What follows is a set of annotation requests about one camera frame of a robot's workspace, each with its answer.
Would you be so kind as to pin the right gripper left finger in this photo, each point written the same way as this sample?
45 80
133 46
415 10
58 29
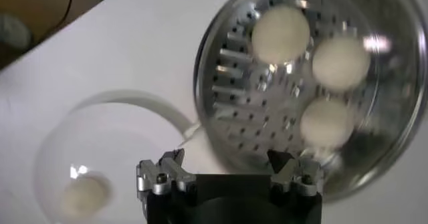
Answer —
167 173

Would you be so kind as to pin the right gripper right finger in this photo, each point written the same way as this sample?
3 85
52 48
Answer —
296 175

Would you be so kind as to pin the white steamed baozi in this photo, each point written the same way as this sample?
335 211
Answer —
280 33
83 195
340 63
326 121

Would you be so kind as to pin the stainless steel steamer basket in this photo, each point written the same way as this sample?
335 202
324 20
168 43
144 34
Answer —
250 111

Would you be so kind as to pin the white round plate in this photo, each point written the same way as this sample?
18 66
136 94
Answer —
110 128

